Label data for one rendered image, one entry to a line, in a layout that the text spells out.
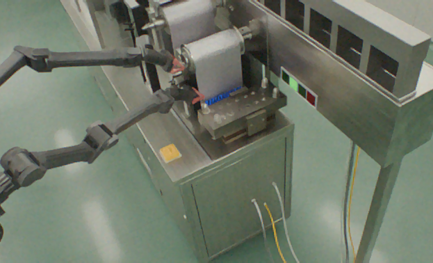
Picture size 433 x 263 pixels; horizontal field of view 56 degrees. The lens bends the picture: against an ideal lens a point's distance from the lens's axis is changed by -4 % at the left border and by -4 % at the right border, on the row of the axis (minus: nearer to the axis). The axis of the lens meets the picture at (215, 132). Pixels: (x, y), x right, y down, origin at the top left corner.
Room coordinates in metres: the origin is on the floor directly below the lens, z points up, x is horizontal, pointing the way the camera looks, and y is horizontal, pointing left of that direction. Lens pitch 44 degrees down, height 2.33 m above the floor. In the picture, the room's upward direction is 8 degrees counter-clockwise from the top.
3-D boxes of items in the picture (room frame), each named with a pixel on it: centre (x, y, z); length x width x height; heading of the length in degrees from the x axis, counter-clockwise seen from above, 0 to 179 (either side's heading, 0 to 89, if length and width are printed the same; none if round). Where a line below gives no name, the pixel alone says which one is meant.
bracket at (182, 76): (1.63, 0.13, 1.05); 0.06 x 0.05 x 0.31; 113
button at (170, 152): (1.38, 0.23, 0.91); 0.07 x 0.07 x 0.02; 23
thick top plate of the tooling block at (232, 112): (1.51, -0.14, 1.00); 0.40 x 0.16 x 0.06; 113
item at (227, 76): (1.61, -0.06, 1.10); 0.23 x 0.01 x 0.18; 113
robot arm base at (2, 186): (0.80, 0.66, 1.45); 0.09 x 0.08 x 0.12; 46
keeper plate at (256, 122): (1.43, -0.19, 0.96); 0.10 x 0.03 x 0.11; 113
